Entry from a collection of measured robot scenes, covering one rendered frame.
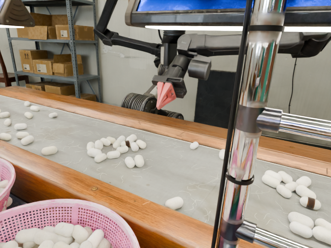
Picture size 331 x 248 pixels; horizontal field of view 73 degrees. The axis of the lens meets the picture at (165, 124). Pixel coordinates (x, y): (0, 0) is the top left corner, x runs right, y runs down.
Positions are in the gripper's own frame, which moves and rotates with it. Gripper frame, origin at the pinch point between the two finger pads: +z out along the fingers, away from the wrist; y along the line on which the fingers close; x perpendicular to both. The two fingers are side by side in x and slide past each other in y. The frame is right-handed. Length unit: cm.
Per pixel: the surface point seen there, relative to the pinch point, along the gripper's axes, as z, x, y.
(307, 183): 11.4, 1.1, 39.9
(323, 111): -126, 152, 68
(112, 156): 20.4, -5.6, -1.7
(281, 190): 15.4, -1.6, 35.3
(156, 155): 15.0, 0.2, 6.1
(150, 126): 3.4, 7.5, -4.2
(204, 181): 18.5, -2.7, 20.8
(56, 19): -147, 68, -245
